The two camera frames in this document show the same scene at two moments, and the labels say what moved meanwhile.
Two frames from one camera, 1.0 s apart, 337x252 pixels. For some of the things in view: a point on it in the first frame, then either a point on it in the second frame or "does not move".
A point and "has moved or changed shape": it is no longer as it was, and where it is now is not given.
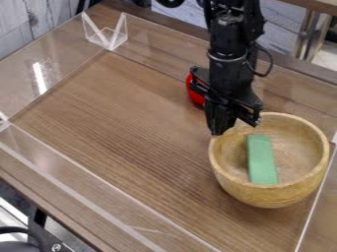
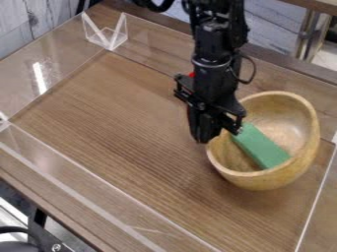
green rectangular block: (262, 170) has moved or changed shape
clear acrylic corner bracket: (107, 37) does not move
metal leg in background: (312, 32) does not move
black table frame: (40, 236) does not move
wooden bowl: (300, 149) has moved or changed shape
